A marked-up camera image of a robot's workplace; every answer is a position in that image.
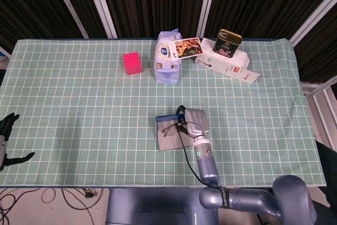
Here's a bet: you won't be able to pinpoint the black fabric object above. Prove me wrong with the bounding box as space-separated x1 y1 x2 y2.
315 140 337 207

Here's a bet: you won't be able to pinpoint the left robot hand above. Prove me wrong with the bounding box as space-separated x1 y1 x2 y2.
0 113 36 172

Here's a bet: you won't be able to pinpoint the white side frame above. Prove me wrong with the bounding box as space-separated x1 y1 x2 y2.
300 75 337 141

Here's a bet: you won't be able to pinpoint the pink cube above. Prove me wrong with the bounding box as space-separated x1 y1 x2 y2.
122 52 143 75

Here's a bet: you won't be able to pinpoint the grey-blue robot torso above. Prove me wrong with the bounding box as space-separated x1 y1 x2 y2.
105 187 219 225

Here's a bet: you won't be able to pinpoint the black floor cables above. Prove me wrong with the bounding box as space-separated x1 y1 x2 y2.
0 187 104 225

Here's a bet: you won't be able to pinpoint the white lamp box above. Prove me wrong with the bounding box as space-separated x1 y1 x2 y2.
194 37 261 84

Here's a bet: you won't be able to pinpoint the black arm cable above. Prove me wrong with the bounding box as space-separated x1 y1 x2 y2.
175 121 221 191

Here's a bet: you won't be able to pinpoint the light blue tissue pack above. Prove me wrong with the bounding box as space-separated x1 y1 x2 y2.
153 27 183 85

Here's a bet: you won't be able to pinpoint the blue grey box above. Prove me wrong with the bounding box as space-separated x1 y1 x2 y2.
155 113 195 152

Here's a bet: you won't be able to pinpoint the dark luncheon meat can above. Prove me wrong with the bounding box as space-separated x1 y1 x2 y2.
212 29 243 58

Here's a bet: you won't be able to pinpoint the green checked tablecloth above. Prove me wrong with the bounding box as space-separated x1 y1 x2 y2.
0 37 327 188

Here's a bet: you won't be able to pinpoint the snack card packet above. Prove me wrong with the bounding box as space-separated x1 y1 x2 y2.
167 37 204 60

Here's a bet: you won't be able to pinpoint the white frame post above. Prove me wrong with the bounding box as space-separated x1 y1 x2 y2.
289 0 337 47
83 0 118 38
197 0 220 38
48 0 89 38

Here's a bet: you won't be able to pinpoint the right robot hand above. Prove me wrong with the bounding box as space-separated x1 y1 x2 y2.
176 105 211 140

